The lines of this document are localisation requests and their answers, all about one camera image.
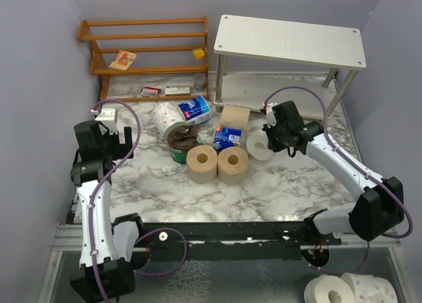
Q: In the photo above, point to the white dotted roll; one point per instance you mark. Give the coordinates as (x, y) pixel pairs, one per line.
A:
(367, 288)
(166, 118)
(257, 146)

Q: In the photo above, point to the white dotted roll bottom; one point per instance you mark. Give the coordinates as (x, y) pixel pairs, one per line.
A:
(367, 288)

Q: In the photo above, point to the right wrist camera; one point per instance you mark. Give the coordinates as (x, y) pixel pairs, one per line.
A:
(270, 116)

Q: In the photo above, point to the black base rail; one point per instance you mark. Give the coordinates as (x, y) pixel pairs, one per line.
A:
(218, 241)

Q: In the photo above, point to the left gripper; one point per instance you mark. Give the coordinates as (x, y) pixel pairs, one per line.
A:
(120, 148)

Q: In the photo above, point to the yellow sponge block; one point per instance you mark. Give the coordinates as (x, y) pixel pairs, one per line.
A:
(198, 53)

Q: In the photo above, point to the grey small cup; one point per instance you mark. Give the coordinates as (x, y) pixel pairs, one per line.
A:
(199, 81)

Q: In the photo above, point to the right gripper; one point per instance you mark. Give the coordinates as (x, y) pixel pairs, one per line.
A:
(274, 146)

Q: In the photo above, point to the brown roll back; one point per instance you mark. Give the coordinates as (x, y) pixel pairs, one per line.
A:
(236, 117)

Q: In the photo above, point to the white green flat box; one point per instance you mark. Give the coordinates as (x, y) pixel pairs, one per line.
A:
(177, 90)

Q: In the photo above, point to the green wrapped brown roll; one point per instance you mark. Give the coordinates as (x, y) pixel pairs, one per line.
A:
(182, 139)

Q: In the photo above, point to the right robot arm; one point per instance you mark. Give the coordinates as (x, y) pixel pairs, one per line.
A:
(377, 207)

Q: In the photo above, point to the red white small box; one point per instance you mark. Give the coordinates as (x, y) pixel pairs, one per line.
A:
(149, 91)

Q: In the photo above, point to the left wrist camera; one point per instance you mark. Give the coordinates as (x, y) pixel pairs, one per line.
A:
(108, 117)

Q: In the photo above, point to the white two-tier shelf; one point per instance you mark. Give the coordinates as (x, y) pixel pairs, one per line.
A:
(256, 56)

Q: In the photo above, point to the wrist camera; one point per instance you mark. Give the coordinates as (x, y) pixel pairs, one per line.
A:
(108, 117)
(270, 116)

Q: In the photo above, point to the blue packaged roll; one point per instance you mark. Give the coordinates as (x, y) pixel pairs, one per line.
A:
(226, 137)
(195, 111)

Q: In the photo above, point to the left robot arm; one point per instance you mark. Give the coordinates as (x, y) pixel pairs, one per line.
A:
(105, 270)

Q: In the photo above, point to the orange booklet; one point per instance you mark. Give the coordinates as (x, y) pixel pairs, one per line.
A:
(122, 60)

